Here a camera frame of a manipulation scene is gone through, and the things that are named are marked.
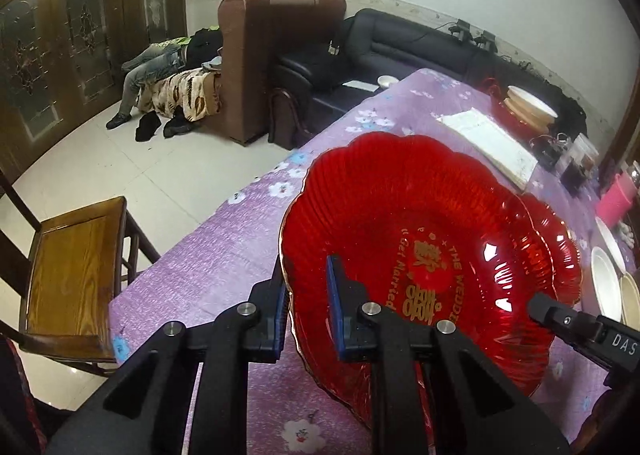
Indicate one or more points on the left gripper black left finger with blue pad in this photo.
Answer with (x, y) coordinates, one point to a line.
(185, 389)

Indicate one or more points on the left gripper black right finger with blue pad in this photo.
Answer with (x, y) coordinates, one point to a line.
(432, 389)

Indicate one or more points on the cream plastic bowl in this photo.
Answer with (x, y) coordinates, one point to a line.
(629, 293)

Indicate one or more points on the white foam bowl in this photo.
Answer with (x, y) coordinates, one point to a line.
(604, 238)
(605, 284)

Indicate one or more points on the large red scalloped plate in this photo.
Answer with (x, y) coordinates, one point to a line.
(432, 235)

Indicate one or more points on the red plate under bowls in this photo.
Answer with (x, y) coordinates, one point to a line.
(517, 127)

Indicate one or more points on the stacked cream bowls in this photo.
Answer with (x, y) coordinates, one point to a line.
(529, 109)

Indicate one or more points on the pink ribbed cup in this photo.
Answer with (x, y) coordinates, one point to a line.
(617, 200)

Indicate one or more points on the wooden chair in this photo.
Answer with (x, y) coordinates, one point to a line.
(77, 264)

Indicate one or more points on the black shoes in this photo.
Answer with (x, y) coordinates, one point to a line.
(150, 123)

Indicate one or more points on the brown armchair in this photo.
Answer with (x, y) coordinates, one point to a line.
(254, 33)

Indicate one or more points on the patterned blanket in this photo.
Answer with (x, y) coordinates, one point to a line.
(196, 92)

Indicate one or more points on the person in jeans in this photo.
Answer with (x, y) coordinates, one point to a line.
(162, 59)

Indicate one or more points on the black leather sofa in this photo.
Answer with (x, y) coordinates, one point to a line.
(310, 86)

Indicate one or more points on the dark wooden door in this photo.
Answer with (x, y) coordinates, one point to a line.
(61, 64)

